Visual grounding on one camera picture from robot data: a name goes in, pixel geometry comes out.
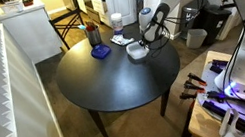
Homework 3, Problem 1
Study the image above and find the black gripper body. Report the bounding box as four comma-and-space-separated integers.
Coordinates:
139, 30, 152, 45

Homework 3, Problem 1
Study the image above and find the crumpled white wrapper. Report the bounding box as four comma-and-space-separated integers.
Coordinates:
109, 31, 136, 49

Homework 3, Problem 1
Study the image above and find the white jar with blue base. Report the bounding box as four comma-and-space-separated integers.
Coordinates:
109, 11, 126, 37

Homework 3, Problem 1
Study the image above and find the blue plastic lid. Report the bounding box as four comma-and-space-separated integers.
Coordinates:
89, 41, 113, 62

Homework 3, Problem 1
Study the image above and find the plain white door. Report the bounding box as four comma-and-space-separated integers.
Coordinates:
113, 0, 145, 29

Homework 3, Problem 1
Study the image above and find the metal cup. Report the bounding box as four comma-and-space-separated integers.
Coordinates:
84, 24, 104, 49

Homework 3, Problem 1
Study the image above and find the white wastebasket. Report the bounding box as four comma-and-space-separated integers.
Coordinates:
183, 25, 211, 51

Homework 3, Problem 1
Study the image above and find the red utensil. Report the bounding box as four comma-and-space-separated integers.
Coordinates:
86, 23, 98, 33

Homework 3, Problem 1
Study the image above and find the white drawer cabinet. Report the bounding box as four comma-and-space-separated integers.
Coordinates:
90, 0, 120, 30

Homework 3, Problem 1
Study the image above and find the black bin with white logo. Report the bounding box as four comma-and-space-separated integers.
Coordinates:
174, 0, 216, 41

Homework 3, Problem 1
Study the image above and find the round black table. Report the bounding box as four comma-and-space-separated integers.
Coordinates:
48, 15, 193, 137

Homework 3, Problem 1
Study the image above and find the black clamp with orange tip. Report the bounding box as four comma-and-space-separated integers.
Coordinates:
179, 89, 201, 102
186, 69, 208, 90
182, 77, 207, 98

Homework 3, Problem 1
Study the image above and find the black box appliance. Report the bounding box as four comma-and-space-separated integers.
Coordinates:
199, 1, 238, 47

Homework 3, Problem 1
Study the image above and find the black purple tool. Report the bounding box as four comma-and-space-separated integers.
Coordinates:
207, 56, 232, 76

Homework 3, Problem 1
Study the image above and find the black metal bar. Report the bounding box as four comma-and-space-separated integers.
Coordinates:
200, 93, 245, 137

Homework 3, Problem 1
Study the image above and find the white counter cabinet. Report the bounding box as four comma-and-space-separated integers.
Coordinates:
0, 0, 66, 71

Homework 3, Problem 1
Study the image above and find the small red bowl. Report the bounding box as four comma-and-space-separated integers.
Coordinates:
21, 0, 38, 8

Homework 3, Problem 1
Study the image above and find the white container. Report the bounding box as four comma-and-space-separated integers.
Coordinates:
0, 0, 25, 17

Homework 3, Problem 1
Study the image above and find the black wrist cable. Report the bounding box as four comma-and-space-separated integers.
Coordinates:
140, 10, 193, 54

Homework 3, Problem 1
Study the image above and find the blue-handled utensil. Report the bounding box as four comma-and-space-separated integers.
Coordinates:
76, 23, 88, 33

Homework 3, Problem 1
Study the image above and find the white plastic handle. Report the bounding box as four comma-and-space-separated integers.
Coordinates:
214, 106, 245, 137

